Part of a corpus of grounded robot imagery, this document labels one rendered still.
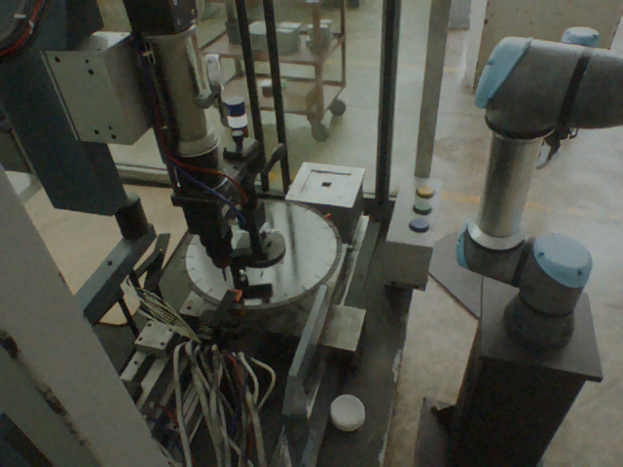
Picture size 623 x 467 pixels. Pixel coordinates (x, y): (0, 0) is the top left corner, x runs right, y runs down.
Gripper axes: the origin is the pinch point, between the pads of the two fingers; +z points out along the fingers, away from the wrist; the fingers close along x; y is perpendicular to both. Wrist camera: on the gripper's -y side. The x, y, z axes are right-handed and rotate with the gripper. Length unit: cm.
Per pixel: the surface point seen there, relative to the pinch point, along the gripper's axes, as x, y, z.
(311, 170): 29, -54, 1
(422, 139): 13.6, -28.3, -9.1
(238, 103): 26, -73, -25
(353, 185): 16, -47, 1
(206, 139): -18, -88, -41
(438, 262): 53, 17, 89
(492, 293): -21.4, -28.3, 16.3
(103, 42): -16, -98, -56
